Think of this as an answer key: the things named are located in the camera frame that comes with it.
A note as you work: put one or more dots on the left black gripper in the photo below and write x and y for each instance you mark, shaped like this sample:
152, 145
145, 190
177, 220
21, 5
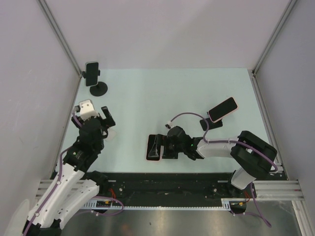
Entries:
108, 122

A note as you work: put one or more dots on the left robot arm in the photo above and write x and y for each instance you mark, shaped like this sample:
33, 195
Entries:
73, 186

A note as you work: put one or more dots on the white phone stand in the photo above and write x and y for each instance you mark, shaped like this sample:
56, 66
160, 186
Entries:
111, 134

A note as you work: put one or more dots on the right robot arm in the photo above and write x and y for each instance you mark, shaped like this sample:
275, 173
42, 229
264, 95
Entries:
255, 156

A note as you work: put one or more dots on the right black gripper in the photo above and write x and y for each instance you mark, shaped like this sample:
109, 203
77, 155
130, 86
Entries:
164, 140

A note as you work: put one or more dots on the pink case phone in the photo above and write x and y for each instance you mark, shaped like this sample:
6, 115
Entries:
223, 109
154, 145

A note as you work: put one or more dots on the grey case phone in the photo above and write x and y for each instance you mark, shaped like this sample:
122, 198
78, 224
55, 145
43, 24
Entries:
92, 73

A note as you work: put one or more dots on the white cable duct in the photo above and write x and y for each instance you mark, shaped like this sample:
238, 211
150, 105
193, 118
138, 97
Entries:
98, 204

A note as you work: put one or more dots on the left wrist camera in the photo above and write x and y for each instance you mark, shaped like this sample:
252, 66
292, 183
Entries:
87, 110

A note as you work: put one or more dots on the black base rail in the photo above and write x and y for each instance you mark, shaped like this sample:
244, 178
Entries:
172, 190

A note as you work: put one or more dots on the black square-base phone stand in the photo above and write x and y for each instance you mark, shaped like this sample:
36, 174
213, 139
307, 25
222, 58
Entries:
208, 123

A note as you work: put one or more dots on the black round-base phone stand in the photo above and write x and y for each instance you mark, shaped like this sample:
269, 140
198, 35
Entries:
96, 88

